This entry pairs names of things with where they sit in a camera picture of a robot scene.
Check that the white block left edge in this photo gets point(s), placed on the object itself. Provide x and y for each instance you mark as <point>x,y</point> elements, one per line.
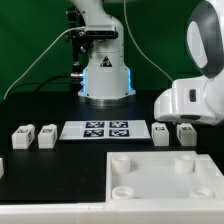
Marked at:
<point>1,168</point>

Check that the white obstacle fence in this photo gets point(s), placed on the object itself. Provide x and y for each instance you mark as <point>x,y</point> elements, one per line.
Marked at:
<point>118,211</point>

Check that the white marker base plate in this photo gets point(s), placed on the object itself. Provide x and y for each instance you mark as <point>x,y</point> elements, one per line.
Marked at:
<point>108,129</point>

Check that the grey fixed camera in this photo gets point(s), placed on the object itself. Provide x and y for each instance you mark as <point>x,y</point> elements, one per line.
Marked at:
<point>101,32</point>

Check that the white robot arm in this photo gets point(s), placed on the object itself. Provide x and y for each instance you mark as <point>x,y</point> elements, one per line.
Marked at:
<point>107,79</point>

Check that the black camera stand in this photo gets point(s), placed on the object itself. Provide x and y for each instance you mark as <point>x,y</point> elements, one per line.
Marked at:
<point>75,20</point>

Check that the white square tabletop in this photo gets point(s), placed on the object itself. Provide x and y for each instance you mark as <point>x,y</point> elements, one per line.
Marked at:
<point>162,175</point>

